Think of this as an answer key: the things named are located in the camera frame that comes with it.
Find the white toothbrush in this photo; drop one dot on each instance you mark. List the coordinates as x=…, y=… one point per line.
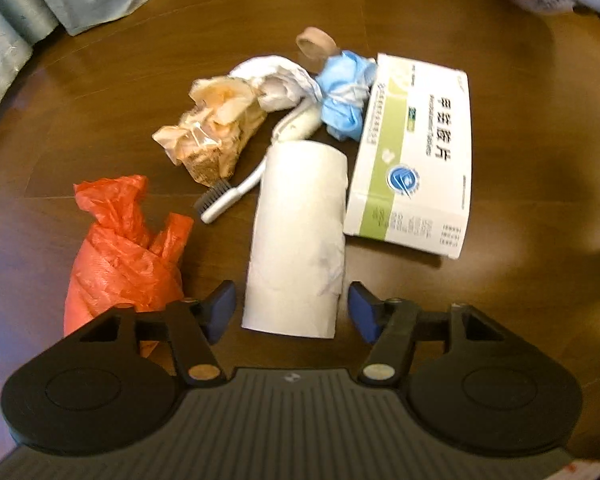
x=299, y=124

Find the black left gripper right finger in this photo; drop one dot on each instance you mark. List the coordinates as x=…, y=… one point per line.
x=393, y=327

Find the crumpled white tissue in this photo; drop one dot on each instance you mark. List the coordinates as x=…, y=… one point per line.
x=278, y=83

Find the white paper roll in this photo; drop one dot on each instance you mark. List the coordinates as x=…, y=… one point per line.
x=296, y=265

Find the red plastic bag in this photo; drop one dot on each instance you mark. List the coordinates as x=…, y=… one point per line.
x=120, y=261

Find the white green medicine box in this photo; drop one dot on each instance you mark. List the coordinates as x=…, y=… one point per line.
x=411, y=183

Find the crumpled blue face mask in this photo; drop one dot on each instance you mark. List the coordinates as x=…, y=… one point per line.
x=345, y=83

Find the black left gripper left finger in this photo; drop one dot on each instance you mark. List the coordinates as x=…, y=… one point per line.
x=189, y=328

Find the crumpled beige plastic wrapper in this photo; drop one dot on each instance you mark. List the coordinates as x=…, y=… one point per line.
x=210, y=137

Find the beige tape roll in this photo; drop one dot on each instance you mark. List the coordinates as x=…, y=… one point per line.
x=315, y=45

